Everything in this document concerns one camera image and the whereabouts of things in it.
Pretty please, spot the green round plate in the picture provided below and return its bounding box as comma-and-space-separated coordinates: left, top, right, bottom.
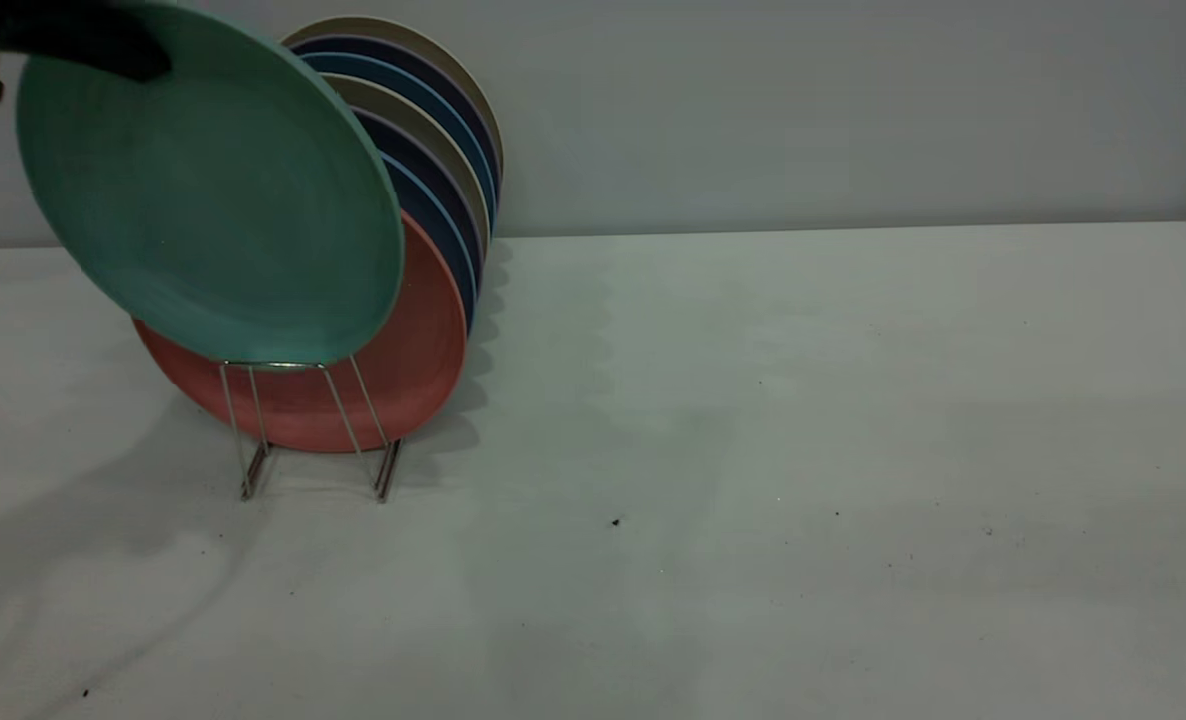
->
15, 0, 406, 369

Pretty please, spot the beige round plate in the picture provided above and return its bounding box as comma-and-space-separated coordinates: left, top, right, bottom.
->
280, 16, 506, 173
323, 73, 495, 241

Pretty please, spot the teal blue round plate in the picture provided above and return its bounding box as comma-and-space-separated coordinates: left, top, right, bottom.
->
300, 52, 500, 227

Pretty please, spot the navy plate purple rim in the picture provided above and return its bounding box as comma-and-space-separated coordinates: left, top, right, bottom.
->
353, 105, 485, 266
288, 36, 503, 193

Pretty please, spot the navy plate light-blue rim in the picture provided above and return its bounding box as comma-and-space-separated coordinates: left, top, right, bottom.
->
378, 150, 481, 336

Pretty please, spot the pink round plate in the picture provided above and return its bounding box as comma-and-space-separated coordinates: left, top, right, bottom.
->
133, 210, 469, 454

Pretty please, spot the metal wire plate rack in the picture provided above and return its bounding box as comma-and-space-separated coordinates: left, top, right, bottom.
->
218, 355, 403, 504

